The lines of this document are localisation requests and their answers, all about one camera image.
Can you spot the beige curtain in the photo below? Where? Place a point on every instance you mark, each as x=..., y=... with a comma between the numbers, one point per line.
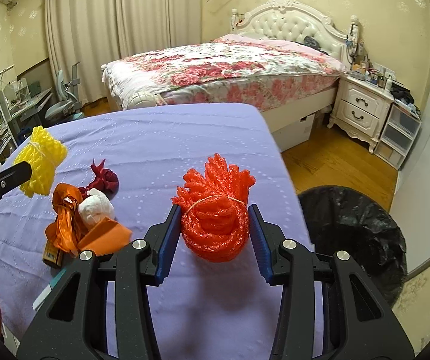
x=95, y=32

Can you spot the yellow foam net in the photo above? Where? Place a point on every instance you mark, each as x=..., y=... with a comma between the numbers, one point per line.
x=44, y=154

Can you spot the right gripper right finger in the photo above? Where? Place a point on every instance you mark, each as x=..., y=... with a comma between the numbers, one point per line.
x=357, y=321

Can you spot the purple bed cover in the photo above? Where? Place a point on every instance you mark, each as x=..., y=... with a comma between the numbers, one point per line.
x=202, y=310

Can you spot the white tufted headboard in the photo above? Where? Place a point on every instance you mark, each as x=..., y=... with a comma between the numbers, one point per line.
x=291, y=20

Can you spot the floral quilt bed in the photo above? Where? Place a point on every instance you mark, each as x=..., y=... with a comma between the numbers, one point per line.
x=266, y=74

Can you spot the light blue package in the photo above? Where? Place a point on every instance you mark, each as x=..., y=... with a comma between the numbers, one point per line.
x=47, y=290

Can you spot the white nightstand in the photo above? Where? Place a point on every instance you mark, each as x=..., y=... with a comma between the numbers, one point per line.
x=360, y=110

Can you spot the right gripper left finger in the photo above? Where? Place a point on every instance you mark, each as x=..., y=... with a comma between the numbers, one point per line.
x=72, y=321

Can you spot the plastic drawer unit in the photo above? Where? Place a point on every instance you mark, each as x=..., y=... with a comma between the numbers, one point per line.
x=398, y=135

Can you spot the orange-red foam net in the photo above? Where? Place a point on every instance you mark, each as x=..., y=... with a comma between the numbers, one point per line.
x=215, y=224

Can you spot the orange plastic wrapper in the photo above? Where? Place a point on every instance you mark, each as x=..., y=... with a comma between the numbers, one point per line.
x=70, y=234

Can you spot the grey desk chair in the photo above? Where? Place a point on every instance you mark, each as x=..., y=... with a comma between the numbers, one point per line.
x=69, y=108

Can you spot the black lined trash bin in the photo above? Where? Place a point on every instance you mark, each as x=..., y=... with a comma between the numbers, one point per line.
x=341, y=218

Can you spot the grey study desk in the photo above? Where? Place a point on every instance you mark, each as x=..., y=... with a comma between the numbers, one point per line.
x=24, y=110

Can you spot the dark red crumpled wrapper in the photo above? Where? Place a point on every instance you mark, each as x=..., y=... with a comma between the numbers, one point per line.
x=105, y=181

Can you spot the white under-bed box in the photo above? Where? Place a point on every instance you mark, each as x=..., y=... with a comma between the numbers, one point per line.
x=294, y=134

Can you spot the white crumpled tissue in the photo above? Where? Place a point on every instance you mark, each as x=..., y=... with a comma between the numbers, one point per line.
x=95, y=207

